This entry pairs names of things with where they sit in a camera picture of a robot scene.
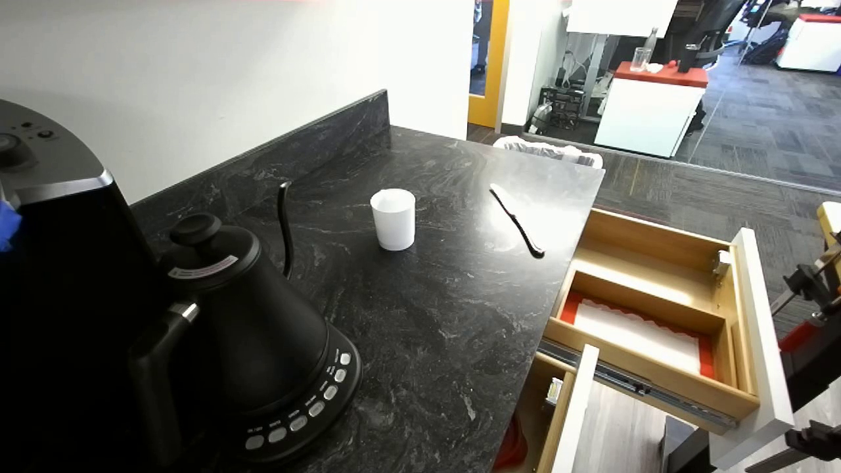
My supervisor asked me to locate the open upper wooden drawer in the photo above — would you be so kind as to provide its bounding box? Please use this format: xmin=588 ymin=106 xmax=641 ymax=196
xmin=543 ymin=211 xmax=793 ymax=441

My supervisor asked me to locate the black gooseneck kettle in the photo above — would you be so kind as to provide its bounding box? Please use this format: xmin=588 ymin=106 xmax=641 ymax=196
xmin=128 ymin=212 xmax=329 ymax=468

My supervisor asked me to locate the white mug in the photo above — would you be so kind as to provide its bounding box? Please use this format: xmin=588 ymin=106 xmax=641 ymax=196
xmin=371 ymin=190 xmax=414 ymax=253

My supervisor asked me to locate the white cloth at counter edge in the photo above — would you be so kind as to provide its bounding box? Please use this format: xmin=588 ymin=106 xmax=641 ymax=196
xmin=490 ymin=136 xmax=605 ymax=167

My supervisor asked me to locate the yellow door frame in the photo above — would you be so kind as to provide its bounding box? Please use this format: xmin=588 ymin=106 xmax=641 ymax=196
xmin=467 ymin=0 xmax=510 ymax=128

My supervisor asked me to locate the white liner in drawer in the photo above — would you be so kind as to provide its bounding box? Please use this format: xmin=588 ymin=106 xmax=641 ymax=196
xmin=570 ymin=299 xmax=702 ymax=374

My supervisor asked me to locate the open lower drawer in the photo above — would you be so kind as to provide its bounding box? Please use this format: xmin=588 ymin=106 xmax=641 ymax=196
xmin=490 ymin=345 xmax=664 ymax=473

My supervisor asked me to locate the white cart with red top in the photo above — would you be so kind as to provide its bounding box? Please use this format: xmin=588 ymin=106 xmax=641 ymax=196
xmin=593 ymin=60 xmax=708 ymax=158

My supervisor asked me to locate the black coffee machine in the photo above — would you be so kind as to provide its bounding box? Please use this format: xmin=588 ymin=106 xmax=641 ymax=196
xmin=0 ymin=99 xmax=163 ymax=473

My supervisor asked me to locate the black kettle base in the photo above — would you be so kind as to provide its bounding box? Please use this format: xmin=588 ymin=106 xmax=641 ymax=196
xmin=234 ymin=328 xmax=360 ymax=468

